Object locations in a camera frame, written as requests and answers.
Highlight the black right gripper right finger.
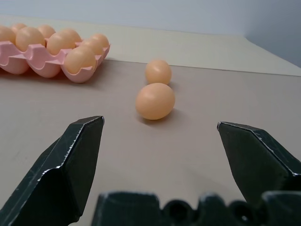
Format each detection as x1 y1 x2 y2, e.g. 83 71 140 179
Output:
216 121 301 203

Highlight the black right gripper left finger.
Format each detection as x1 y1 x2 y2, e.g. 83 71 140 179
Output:
0 115 105 226

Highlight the pink plastic egg tray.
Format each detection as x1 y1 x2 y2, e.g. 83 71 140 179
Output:
0 37 111 83

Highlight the tan plastic egg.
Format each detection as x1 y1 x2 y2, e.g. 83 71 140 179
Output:
10 23 28 34
64 46 97 74
61 28 82 43
80 39 104 57
0 25 16 46
135 82 176 121
89 33 110 48
37 24 56 39
46 31 78 56
16 26 46 52
145 59 172 85

